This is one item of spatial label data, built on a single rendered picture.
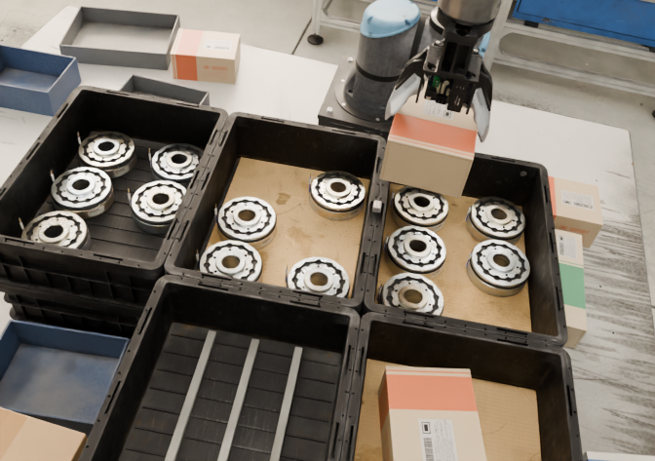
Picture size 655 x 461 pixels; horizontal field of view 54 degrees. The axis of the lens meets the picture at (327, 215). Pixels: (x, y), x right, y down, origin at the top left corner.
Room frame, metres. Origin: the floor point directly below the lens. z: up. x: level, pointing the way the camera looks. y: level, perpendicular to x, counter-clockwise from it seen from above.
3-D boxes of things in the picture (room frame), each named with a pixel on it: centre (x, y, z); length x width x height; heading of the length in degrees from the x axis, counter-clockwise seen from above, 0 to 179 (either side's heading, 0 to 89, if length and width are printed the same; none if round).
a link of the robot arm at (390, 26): (1.24, -0.08, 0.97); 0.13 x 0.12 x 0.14; 81
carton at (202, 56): (1.41, 0.37, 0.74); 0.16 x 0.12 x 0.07; 94
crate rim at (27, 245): (0.77, 0.37, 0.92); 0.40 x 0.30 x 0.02; 176
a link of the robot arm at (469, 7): (0.74, -0.14, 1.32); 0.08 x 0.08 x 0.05
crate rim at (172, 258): (0.75, 0.07, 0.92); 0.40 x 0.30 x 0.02; 176
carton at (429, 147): (0.76, -0.14, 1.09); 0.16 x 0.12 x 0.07; 171
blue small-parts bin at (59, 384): (0.47, 0.39, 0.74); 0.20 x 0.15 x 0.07; 88
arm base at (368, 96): (1.24, -0.07, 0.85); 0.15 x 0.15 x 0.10
